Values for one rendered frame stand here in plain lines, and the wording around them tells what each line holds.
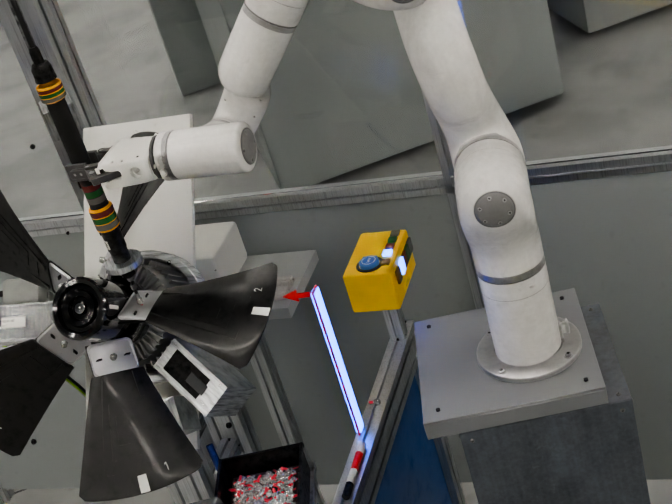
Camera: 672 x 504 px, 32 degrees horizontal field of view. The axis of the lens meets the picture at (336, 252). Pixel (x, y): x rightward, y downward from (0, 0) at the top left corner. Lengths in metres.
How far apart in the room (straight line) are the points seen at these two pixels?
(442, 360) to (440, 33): 0.65
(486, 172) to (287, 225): 1.10
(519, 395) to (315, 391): 1.21
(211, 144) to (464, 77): 0.42
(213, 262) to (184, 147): 0.83
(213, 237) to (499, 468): 1.03
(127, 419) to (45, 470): 1.62
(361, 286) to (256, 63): 0.63
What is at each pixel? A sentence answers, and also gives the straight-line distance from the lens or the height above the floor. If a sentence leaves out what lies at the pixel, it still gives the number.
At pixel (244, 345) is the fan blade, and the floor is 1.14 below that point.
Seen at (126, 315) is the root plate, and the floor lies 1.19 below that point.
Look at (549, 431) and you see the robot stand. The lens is 2.10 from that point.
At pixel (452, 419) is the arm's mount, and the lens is 2.06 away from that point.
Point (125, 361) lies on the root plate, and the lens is 2.26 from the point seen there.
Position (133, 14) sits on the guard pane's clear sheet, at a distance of 2.78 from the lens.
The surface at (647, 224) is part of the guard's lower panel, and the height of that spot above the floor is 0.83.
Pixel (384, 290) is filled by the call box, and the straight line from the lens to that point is 2.31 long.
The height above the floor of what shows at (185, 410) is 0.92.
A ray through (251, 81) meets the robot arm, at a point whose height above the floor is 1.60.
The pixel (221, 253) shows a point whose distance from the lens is 2.79.
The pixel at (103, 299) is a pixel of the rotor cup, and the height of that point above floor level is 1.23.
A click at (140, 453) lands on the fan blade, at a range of 2.21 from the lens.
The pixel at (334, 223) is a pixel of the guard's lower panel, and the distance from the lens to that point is 2.85.
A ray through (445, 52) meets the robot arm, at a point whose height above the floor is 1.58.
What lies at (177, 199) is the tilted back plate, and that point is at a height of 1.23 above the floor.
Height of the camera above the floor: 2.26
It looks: 30 degrees down
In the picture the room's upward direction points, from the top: 17 degrees counter-clockwise
